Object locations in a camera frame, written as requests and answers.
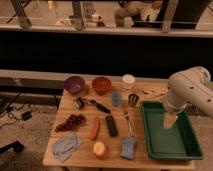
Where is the purple bowl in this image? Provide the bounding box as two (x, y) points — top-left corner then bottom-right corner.
(64, 76), (85, 94)

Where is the small blue cup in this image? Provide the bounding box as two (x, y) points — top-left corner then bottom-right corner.
(111, 92), (121, 107)

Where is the metal fork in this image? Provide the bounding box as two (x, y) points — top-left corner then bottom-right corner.
(124, 111), (135, 137)

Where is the small metal cup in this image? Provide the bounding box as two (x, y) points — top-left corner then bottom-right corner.
(128, 93), (139, 107)

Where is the orange carrot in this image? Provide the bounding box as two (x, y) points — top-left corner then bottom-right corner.
(90, 118), (100, 140)

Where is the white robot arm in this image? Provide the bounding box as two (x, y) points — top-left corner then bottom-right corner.
(162, 66), (213, 129)

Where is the blue crumpled cloth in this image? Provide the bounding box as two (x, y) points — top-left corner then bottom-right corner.
(51, 133), (82, 162)

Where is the bunch of dark grapes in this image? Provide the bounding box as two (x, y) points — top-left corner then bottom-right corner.
(55, 114), (86, 132)

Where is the black rectangular block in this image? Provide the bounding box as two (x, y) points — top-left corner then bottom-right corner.
(105, 115), (118, 137)

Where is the black power adapter with cable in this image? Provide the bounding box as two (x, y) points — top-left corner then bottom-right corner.
(0, 92), (34, 123)

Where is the white paper cup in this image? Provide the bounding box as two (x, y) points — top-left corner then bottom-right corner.
(122, 74), (136, 89)

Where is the blue sponge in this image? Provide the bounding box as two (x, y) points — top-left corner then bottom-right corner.
(120, 136), (136, 160)

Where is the orange-red bowl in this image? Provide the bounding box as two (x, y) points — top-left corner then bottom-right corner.
(92, 77), (111, 95)

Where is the green plastic tray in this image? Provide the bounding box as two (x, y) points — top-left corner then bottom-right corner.
(140, 101), (203, 160)

